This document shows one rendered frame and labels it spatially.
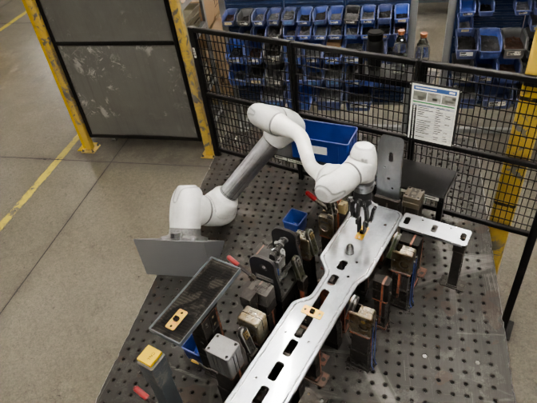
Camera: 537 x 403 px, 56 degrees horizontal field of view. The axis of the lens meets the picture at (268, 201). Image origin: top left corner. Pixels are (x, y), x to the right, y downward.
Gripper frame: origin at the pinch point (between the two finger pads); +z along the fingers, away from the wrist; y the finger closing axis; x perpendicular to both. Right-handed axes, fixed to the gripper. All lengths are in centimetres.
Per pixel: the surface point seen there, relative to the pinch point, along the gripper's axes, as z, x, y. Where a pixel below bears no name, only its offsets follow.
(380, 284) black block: 6.5, -21.5, 17.1
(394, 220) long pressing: 4.6, 13.3, 9.5
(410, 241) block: 6.7, 5.6, 19.6
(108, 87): 38, 104, -273
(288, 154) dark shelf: 1, 35, -56
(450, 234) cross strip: 4.7, 14.6, 33.5
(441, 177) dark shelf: 2, 47, 20
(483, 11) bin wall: -14, 210, -3
